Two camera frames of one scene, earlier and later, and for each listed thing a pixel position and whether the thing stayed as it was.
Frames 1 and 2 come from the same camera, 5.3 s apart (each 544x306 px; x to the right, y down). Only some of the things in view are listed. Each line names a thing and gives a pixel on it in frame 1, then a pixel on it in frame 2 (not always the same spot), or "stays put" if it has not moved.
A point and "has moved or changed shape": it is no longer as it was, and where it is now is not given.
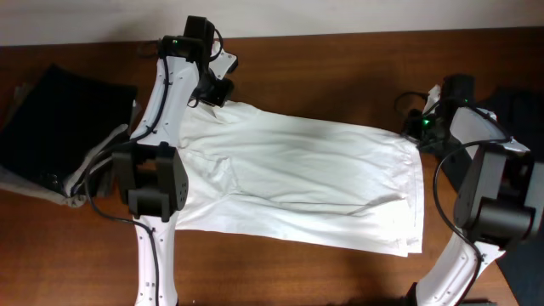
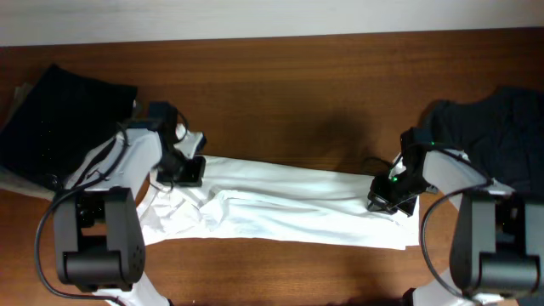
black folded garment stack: [53, 122] stays put
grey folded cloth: [11, 181] stays put
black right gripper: [415, 116] to [381, 202]
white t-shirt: [259, 173] has moved or changed shape
